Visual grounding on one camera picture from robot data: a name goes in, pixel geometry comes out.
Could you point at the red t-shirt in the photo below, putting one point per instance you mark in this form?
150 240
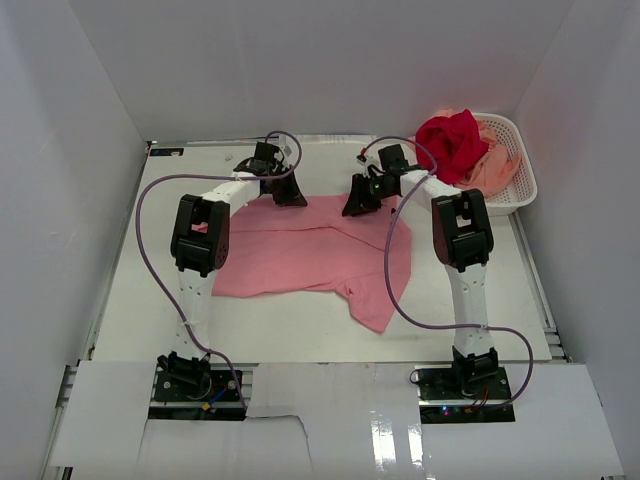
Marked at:
454 142

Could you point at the peach orange t-shirt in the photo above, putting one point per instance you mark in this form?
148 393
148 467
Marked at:
466 151

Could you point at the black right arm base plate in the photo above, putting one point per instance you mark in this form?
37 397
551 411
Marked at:
440 386

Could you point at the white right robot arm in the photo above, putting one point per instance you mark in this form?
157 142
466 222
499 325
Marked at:
462 241

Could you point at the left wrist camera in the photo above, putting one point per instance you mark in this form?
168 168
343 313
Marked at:
283 152

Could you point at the white paper label sheet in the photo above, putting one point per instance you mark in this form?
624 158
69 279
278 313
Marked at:
362 140

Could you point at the pink t-shirt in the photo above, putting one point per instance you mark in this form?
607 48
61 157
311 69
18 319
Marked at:
275 250

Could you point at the white plastic laundry basket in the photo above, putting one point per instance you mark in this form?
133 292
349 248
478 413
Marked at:
504 174

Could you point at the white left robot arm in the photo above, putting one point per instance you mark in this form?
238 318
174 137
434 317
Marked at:
201 238

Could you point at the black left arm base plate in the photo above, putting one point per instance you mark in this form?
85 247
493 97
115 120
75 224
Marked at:
195 380

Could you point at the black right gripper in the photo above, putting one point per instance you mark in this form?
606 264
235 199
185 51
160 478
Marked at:
358 201

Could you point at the white cardboard front cover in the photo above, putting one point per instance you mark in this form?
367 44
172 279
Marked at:
332 421

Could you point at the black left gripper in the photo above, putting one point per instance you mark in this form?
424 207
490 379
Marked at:
293 197

